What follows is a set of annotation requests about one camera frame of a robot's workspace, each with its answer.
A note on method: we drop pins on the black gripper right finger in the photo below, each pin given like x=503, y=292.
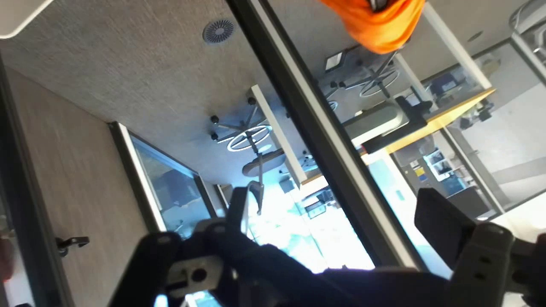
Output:
x=484, y=261

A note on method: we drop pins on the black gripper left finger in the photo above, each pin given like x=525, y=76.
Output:
x=148, y=267

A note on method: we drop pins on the yellow edged table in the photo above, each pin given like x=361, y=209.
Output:
x=438, y=122

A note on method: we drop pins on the round grey floor socket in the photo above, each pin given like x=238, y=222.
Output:
x=218, y=31

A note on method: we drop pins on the orange cloth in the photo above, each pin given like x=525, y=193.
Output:
x=377, y=28

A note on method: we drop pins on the white panel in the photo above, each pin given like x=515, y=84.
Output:
x=18, y=14

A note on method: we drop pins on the black window frame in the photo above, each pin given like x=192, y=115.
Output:
x=129, y=164

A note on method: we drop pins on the black frame beam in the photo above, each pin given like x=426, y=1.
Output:
x=319, y=130

